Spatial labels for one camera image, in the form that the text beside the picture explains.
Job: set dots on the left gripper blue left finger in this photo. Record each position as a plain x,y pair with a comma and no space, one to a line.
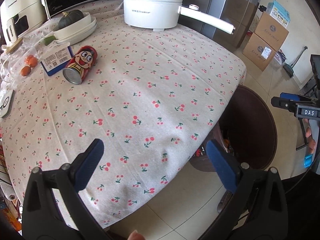
74,177

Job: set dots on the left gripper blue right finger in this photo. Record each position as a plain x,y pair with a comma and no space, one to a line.
238,179

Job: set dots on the red cartoon drink can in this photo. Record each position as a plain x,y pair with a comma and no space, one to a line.
80,65

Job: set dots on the white blue carton box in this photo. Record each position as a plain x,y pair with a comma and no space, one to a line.
55,57

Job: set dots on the brown round trash bin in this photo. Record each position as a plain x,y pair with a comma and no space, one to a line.
246,130

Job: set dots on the person's right hand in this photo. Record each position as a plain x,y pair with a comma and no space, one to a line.
312,144

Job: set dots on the cardboard box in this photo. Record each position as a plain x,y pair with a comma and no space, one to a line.
271,31
259,52

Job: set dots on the upper cardboard box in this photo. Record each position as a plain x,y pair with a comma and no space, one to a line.
271,31

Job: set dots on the cherry pattern tablecloth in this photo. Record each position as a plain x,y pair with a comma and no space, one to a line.
152,98

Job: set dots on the orange tangerine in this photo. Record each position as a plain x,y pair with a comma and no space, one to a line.
32,62
28,58
25,71

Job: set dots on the glass teapot wooden lid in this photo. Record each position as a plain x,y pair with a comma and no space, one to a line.
12,61

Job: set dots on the stainless steel refrigerator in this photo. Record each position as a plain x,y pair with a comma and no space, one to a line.
239,13

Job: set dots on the stacked white plates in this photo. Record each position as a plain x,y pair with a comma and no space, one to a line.
80,35

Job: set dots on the white oval bowl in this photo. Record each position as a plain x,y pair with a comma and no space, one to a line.
73,28

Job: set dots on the dark green pumpkin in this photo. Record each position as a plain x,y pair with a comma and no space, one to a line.
70,18

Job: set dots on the white electric cooking pot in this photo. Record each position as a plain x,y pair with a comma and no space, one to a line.
159,15

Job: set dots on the white wireless charger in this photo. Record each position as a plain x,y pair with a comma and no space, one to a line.
6,103

